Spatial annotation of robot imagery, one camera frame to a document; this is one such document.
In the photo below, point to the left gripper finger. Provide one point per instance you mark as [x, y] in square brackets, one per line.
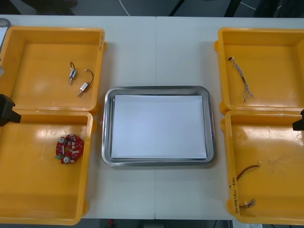
[6, 104]
[14, 117]

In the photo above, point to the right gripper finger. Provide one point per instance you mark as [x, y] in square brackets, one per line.
[302, 115]
[299, 125]

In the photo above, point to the round red circuit board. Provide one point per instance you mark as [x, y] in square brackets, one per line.
[70, 149]

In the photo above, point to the solenoid with blue label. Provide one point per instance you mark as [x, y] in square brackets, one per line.
[72, 74]

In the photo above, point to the solenoid with white label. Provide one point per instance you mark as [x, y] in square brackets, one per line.
[83, 87]

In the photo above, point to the steel tray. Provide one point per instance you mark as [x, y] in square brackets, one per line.
[107, 133]

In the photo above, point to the yellow-orange plastic bin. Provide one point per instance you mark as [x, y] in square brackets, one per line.
[268, 142]
[35, 185]
[273, 71]
[47, 99]

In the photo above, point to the grey metal container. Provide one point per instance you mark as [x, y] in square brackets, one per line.
[4, 23]

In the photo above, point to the white paper sheet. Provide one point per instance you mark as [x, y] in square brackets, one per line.
[159, 126]

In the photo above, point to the black diagonal bar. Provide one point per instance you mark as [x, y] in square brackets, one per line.
[178, 8]

